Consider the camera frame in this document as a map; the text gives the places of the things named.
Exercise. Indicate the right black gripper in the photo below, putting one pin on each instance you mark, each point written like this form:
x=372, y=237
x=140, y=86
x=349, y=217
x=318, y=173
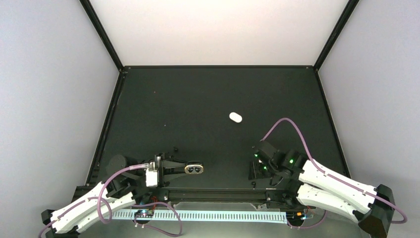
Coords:
x=255, y=172

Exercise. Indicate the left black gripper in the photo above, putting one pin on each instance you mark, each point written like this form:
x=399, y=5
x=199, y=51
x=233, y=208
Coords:
x=165, y=163

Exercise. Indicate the black earbuds charging case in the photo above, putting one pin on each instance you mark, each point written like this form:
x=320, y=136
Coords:
x=194, y=168

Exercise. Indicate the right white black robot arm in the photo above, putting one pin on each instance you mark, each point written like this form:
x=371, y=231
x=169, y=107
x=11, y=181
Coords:
x=296, y=180

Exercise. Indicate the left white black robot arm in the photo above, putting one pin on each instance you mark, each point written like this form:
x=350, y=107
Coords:
x=128, y=183

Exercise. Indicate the left green circuit board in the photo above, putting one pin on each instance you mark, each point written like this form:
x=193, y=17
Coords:
x=144, y=214

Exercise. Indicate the green circuit board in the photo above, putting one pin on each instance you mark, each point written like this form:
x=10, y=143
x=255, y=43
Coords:
x=144, y=214
x=298, y=216

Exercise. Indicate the right green circuit board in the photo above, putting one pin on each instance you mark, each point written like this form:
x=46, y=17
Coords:
x=298, y=216

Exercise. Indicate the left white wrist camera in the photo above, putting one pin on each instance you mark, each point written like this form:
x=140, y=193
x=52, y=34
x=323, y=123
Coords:
x=152, y=175

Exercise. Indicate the black aluminium mounting rail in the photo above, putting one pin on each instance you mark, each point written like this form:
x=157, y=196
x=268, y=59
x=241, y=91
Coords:
x=210, y=194

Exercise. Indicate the white perforated cable duct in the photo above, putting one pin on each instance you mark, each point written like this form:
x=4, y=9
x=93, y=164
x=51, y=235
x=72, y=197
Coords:
x=207, y=216

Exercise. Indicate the black enclosure frame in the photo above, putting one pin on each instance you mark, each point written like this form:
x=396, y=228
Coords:
x=156, y=108

